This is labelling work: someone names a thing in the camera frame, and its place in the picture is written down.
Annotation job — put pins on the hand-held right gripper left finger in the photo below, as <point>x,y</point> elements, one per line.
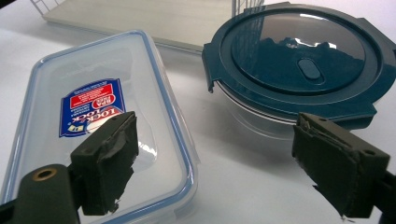
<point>102,161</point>

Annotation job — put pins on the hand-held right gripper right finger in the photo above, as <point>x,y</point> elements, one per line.
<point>336,168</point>

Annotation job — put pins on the clear plastic food container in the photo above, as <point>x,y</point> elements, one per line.
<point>46,109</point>

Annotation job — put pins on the round container dark teal lid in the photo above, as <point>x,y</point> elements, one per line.
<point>280,62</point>

